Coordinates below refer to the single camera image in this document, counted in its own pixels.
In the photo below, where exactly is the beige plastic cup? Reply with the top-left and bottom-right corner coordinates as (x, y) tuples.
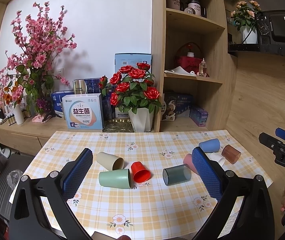
(96, 152), (125, 171)

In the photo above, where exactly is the white plastic cup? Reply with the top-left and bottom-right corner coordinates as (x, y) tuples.
(209, 153), (225, 167)

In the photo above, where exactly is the pink plastic cup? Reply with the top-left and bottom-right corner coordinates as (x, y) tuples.
(183, 154), (198, 175)

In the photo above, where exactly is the brown transparent plastic cup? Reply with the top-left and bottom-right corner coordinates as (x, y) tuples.
(222, 145), (241, 164)

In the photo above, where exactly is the blue plastic cup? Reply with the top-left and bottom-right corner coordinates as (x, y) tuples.
(199, 138), (221, 153)

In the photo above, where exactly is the dark transparent plastic cup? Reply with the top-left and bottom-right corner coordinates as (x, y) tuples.
(162, 164), (191, 186)

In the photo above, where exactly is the green plastic cup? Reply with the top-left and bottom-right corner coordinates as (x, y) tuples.
(98, 169), (131, 189)

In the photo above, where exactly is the red plastic cup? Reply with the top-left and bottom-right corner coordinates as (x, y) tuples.
(131, 161), (151, 183)

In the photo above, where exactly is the yellow plaid floral tablecloth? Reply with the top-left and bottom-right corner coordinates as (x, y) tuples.
(9, 129), (274, 240)

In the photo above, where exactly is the wooden low cabinet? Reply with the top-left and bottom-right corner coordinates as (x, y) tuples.
(0, 115), (103, 156)

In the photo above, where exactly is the small purple box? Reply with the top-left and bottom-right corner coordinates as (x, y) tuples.
(189, 107), (209, 127)

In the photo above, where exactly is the gold foil tray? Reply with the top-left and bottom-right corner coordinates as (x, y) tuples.
(103, 119), (134, 133)

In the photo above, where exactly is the probiotic product box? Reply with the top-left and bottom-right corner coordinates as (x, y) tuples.
(62, 93), (104, 130)

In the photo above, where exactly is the white slim vase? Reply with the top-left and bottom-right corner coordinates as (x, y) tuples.
(13, 104), (24, 125)

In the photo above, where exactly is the dark illustrated gift box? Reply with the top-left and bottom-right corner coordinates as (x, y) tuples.
(161, 92), (193, 121)

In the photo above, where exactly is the blue box behind flowers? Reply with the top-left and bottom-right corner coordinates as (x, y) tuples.
(51, 90), (74, 117)

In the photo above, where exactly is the white faceted flower pot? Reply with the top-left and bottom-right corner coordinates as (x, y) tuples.
(128, 108), (154, 133)

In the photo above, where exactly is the silver gift box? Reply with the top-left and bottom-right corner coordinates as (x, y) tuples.
(73, 79), (87, 94)

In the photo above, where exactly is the dark blue patterned box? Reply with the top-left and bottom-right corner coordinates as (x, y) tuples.
(84, 78), (100, 94)

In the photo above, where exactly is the wooden shelf unit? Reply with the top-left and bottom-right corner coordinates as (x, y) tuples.
(151, 0), (237, 130)

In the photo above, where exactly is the small glass perfume bottle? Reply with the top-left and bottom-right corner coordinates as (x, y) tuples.
(199, 58), (207, 76)

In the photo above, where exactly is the white dish on shelf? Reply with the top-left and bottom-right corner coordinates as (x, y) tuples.
(164, 66), (196, 76)

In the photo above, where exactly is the red rose bouquet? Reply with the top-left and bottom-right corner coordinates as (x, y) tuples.
(98, 62), (161, 114)

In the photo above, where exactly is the red gift basket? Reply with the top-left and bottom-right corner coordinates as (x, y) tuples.
(175, 42), (203, 74)

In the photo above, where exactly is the pink rose potted plant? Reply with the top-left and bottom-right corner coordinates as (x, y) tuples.
(230, 0), (261, 44)

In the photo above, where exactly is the light blue tall box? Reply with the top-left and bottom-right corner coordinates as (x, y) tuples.
(114, 53), (152, 73)

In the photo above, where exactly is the pink cherry blossom arrangement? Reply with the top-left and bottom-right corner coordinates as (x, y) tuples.
(0, 2), (77, 114)

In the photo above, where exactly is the white jar on shelf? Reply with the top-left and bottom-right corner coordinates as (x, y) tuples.
(184, 0), (202, 16)

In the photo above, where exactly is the pink jar on shelf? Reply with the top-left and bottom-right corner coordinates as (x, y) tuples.
(167, 0), (181, 10)

